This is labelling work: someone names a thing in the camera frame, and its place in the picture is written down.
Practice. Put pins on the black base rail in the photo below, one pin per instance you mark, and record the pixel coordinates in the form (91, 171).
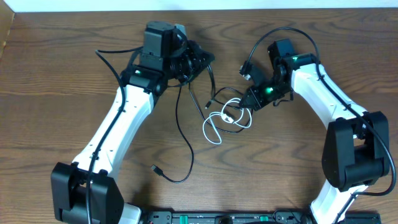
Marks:
(279, 216)

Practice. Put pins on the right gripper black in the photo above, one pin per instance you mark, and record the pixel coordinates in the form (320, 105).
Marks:
(259, 102)

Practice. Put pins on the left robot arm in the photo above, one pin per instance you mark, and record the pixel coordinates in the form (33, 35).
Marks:
(86, 190)

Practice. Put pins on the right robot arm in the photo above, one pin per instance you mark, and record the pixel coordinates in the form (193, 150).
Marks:
(355, 153)

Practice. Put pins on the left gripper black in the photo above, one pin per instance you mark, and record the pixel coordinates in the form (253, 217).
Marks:
(196, 55)

